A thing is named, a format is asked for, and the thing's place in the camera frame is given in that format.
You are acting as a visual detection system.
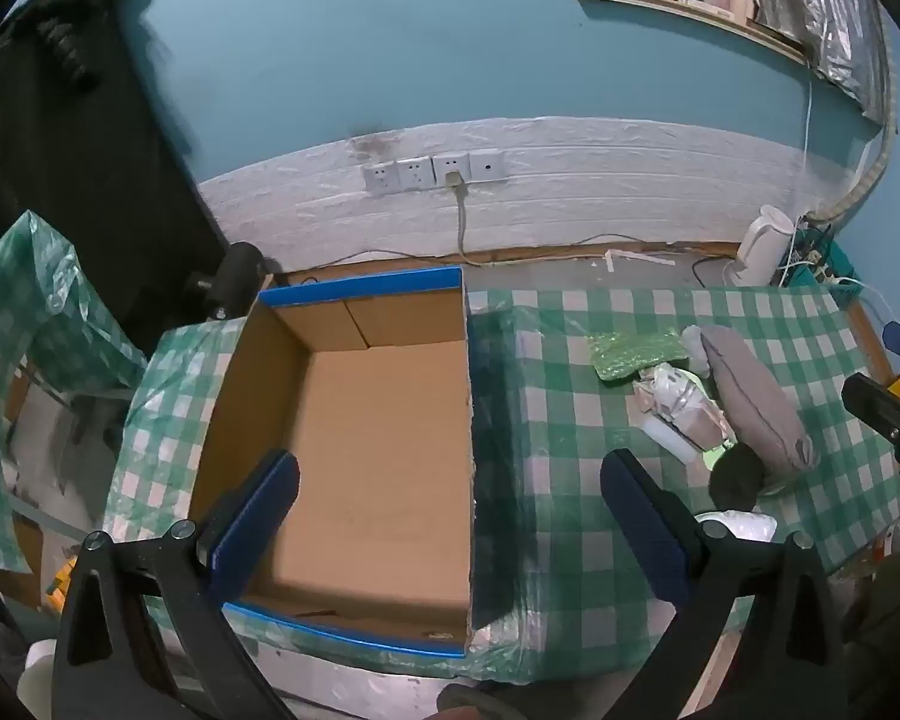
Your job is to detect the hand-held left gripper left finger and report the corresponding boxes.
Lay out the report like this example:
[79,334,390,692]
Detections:
[51,450,301,720]

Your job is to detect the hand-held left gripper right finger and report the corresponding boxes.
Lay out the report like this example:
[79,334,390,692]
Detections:
[600,448,848,720]

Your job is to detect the blue-edged cardboard box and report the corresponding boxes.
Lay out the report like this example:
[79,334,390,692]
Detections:
[186,266,475,659]

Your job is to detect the pale patterned cloth bundle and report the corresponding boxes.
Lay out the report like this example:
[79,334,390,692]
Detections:
[631,362,728,447]

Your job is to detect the white crumpled cloth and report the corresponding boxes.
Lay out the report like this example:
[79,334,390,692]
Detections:
[694,510,779,545]

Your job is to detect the black round object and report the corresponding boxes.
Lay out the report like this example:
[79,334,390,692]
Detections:
[709,444,767,511]

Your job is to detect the green checked tablecloth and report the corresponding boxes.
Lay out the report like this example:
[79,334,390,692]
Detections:
[105,286,900,683]

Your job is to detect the grey rolled towel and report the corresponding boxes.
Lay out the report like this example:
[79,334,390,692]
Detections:
[697,326,818,475]

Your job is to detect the green scouring pad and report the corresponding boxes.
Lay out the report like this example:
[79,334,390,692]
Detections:
[586,330,689,385]

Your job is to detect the white electric kettle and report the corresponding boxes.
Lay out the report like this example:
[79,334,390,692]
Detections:
[733,204,794,287]

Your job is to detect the yellow object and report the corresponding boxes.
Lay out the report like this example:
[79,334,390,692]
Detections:
[43,559,76,608]

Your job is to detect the black cylindrical object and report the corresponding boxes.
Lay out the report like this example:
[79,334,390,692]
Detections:
[187,242,267,320]

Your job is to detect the white tape strip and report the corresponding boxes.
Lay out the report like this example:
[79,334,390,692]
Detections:
[604,247,676,275]

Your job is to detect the green checked plastic sheet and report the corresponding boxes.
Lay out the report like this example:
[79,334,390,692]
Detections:
[0,211,147,575]

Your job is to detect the silver foil sheet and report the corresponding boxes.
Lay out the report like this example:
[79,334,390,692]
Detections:
[742,0,897,125]

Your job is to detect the thin black cable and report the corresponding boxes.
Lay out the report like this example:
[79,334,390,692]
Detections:
[277,232,736,286]

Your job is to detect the grey plug with cable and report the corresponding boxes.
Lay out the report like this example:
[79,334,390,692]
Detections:
[444,171,496,265]

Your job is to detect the wooden wall shelf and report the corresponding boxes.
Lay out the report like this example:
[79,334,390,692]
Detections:
[574,0,807,65]

